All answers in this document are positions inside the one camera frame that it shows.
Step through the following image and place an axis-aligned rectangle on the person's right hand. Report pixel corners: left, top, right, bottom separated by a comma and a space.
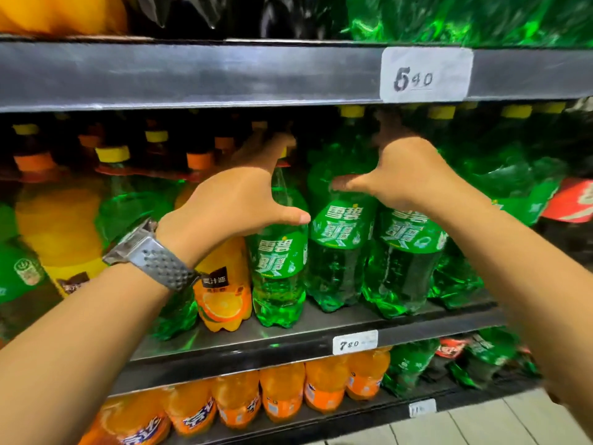
331, 111, 469, 214

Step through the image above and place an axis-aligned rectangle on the person's left hand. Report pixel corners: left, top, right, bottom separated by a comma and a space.
155, 133, 311, 269

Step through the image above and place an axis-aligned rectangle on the row of green-label green bottles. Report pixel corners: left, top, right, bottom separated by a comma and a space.
426, 104, 573, 311

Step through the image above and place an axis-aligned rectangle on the green-label green soda bottle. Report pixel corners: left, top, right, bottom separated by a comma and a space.
381, 337, 442, 398
94, 145, 201, 342
305, 105, 380, 315
446, 326, 523, 391
0, 202, 64, 346
360, 133, 449, 320

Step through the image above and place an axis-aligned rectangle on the light green soda bottle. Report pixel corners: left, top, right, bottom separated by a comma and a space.
244, 148, 310, 329

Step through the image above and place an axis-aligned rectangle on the black metal shelf rack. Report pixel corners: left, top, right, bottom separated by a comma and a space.
0, 34, 593, 445

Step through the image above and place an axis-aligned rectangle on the big red-label cola bottle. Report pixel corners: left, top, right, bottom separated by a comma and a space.
537, 177, 593, 255
257, 0, 348, 41
434, 337, 473, 361
129, 0, 232, 40

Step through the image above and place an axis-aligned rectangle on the row of yellow-capped green bottles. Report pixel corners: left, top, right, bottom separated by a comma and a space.
345, 0, 593, 48

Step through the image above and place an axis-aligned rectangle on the blue-label orange soda bottle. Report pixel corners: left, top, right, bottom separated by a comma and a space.
303, 355, 351, 415
346, 345, 393, 402
258, 362, 306, 424

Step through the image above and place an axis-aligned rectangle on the row of orange soda bottles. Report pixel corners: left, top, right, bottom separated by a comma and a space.
77, 369, 263, 445

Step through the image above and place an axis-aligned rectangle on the big orange soda bottle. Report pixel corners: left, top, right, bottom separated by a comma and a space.
0, 0, 130, 36

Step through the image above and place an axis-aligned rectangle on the person's right forearm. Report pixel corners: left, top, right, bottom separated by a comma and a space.
435, 189, 593, 422

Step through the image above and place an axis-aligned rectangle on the grey perforated-band wristwatch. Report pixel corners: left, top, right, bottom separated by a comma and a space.
103, 218, 198, 292

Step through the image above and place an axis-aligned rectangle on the small white price tag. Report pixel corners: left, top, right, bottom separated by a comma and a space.
408, 398, 438, 419

